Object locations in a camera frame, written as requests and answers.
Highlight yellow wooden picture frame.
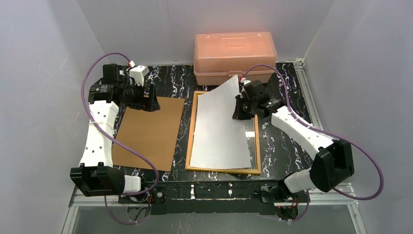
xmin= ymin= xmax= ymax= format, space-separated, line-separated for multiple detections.
xmin=185 ymin=91 xmax=262 ymax=175

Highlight brown cardboard backing board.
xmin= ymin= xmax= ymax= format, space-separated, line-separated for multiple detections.
xmin=116 ymin=97 xmax=185 ymax=172

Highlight building photo print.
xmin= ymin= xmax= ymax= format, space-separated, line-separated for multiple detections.
xmin=190 ymin=76 xmax=251 ymax=169

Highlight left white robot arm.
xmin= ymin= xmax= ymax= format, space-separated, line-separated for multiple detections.
xmin=70 ymin=62 xmax=160 ymax=196

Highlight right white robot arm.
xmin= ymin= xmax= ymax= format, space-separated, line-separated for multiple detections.
xmin=232 ymin=78 xmax=355 ymax=198

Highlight orange plastic storage box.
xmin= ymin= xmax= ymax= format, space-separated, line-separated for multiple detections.
xmin=193 ymin=32 xmax=278 ymax=86

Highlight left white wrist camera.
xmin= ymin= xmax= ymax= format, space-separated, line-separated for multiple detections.
xmin=129 ymin=65 xmax=149 ymax=86

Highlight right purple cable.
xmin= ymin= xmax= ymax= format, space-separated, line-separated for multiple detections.
xmin=240 ymin=64 xmax=385 ymax=223

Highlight purple cable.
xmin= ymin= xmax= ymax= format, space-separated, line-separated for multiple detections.
xmin=240 ymin=64 xmax=385 ymax=223
xmin=80 ymin=52 xmax=160 ymax=226

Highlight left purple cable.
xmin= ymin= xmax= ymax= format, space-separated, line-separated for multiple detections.
xmin=80 ymin=52 xmax=160 ymax=226

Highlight aluminium side rail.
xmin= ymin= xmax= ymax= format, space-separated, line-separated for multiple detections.
xmin=293 ymin=58 xmax=323 ymax=130

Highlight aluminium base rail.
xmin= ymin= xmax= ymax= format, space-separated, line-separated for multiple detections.
xmin=68 ymin=183 xmax=359 ymax=207

